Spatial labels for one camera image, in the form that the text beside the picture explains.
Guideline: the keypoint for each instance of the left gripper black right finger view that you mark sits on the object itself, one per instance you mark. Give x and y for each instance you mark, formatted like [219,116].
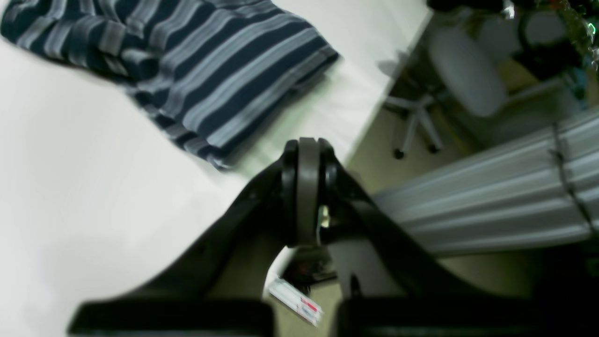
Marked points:
[392,287]

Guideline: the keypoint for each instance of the white red label tag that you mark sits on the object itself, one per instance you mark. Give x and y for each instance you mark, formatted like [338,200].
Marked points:
[296,301]

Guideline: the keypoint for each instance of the silver aluminium frame beam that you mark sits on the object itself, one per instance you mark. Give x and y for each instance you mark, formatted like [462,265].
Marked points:
[538,191]

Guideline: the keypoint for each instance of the left gripper black left finger viewer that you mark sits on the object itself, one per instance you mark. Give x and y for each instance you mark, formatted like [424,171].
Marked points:
[215,288]

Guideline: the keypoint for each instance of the navy white striped T-shirt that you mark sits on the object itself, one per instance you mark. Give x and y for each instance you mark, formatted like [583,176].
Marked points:
[210,74]

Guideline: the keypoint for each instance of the white office chair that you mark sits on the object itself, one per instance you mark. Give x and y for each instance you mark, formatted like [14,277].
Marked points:
[488,113]

